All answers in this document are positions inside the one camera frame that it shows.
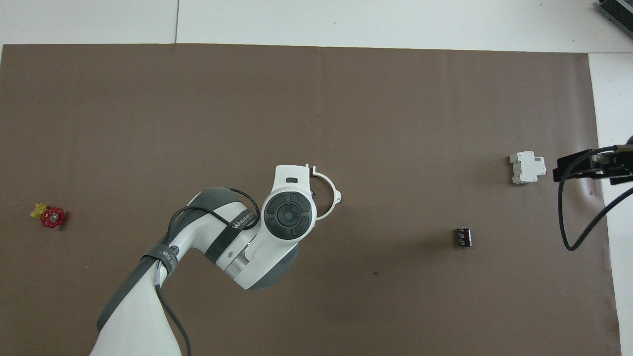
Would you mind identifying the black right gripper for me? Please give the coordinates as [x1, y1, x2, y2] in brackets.
[553, 134, 633, 186]

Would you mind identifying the white circuit breaker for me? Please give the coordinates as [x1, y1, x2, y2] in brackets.
[509, 151, 547, 185]

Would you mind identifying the brown paper mat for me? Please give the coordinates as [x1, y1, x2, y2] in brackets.
[0, 44, 623, 356]

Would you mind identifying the grey ribbed device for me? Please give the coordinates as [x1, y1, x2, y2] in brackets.
[597, 0, 633, 25]

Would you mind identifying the red and yellow valve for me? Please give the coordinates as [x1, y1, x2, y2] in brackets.
[31, 202, 66, 229]

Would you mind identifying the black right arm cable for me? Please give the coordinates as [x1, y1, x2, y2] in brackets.
[557, 144, 633, 252]

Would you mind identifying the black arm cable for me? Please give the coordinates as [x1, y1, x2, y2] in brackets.
[557, 144, 633, 252]
[154, 187, 260, 356]

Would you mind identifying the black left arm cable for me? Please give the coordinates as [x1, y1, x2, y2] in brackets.
[154, 187, 260, 356]

